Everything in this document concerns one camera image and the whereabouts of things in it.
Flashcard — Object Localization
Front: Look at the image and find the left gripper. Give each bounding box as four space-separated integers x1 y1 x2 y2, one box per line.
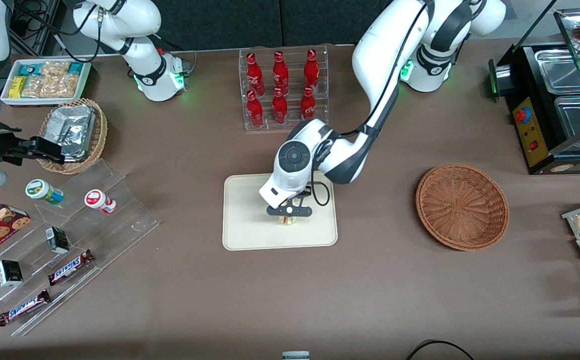
258 172 314 218

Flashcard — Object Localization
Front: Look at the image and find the cream plastic tray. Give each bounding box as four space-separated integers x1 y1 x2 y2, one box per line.
222 170 339 251

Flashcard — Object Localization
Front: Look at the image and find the light wicker basket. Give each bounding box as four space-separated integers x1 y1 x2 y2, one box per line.
37 98 108 175

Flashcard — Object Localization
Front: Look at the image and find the brown wicker basket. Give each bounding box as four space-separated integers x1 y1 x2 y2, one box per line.
415 163 510 252

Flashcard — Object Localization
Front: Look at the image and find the silver foil package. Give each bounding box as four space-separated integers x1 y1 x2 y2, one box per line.
44 104 96 162

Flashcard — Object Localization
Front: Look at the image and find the green lid yogurt cup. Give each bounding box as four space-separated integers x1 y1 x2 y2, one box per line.
25 178 64 206

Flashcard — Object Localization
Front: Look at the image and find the clear bag of crackers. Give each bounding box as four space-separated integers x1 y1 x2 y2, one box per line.
21 60 79 99

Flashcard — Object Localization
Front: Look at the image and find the white rectangular snack bin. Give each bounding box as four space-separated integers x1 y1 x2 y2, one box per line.
0 58 92 107

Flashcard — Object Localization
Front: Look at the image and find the yellow snack packet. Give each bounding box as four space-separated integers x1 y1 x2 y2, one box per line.
8 75 28 100

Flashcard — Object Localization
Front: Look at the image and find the red lid yogurt cup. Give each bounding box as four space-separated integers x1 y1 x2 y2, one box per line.
84 189 117 215

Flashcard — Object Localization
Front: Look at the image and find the clear acrylic bottle rack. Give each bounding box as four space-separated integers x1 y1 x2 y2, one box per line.
239 44 329 132

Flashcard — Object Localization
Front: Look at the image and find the small black carton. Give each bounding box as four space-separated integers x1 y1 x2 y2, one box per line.
0 259 24 288
45 226 71 255

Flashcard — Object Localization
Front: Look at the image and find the red cola bottle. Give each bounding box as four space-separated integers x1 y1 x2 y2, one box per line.
272 50 290 96
246 90 265 129
303 48 320 94
300 85 317 121
271 87 289 125
246 52 266 97

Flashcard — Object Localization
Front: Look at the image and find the clear stepped acrylic stand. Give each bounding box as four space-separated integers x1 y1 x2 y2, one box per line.
0 158 161 337

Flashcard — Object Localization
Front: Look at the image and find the snickers chocolate bar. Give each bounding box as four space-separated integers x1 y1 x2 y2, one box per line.
47 249 95 287
0 289 52 327

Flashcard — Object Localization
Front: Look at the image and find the black food warmer cabinet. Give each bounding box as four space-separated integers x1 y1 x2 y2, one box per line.
488 0 580 176

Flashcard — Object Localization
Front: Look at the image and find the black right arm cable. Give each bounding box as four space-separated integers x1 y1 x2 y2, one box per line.
12 0 106 51

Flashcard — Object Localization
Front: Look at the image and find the black table edge cable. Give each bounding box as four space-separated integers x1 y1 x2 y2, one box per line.
406 339 476 360

